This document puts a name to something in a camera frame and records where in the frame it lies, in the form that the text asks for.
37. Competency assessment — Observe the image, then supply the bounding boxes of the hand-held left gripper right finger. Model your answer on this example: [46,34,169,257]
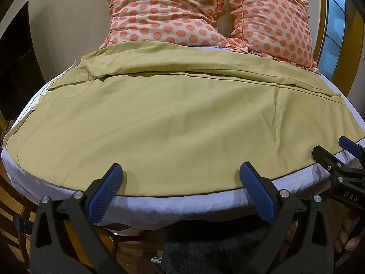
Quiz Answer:
[239,161,336,274]

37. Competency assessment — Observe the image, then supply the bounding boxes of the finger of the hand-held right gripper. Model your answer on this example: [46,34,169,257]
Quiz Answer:
[338,136,365,159]
[312,145,347,178]

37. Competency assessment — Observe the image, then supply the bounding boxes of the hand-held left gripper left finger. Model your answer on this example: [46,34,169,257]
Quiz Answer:
[30,163,125,274]

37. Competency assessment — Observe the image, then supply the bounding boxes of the olive green blanket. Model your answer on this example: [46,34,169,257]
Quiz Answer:
[1,41,365,200]

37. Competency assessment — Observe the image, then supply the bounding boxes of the person's right hand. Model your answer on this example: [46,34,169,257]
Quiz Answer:
[334,210,365,254]

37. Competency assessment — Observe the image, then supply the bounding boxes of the person's jeans legs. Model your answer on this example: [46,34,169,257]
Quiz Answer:
[162,224,289,274]

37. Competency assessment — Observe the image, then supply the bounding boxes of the bed with white sheet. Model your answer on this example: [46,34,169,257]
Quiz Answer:
[1,46,365,232]

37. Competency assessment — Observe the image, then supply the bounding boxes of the wooden slatted furniture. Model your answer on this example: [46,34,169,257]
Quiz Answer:
[0,160,37,264]

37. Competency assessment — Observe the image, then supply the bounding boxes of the small orange polka dot pillow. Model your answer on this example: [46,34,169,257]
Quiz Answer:
[225,0,319,75]

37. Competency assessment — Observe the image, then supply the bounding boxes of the large orange polka dot pillow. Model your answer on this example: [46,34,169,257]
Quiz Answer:
[98,0,238,54]

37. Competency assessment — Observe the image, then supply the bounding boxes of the wooden bed frame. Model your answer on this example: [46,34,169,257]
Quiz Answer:
[61,221,167,266]

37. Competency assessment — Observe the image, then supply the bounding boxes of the window with yellow frame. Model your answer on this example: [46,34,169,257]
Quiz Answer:
[319,0,358,97]

